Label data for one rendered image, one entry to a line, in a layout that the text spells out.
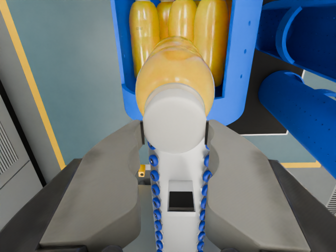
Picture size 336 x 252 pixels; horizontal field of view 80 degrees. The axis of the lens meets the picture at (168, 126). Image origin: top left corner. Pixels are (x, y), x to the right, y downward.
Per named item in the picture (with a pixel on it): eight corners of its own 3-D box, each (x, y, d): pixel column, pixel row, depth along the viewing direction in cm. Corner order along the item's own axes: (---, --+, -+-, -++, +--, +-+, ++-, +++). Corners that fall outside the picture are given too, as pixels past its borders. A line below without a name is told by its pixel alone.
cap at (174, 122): (174, 75, 12) (174, 84, 10) (217, 117, 13) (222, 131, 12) (132, 117, 13) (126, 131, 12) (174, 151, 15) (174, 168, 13)
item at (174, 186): (168, 184, 85) (167, 216, 72) (168, 177, 84) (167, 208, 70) (192, 184, 85) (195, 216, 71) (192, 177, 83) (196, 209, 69)
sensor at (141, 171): (140, 169, 86) (138, 177, 82) (140, 164, 84) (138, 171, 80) (158, 169, 86) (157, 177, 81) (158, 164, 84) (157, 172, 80)
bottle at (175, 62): (175, 22, 27) (174, 34, 11) (209, 60, 29) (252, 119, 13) (140, 61, 29) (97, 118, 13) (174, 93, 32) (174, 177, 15)
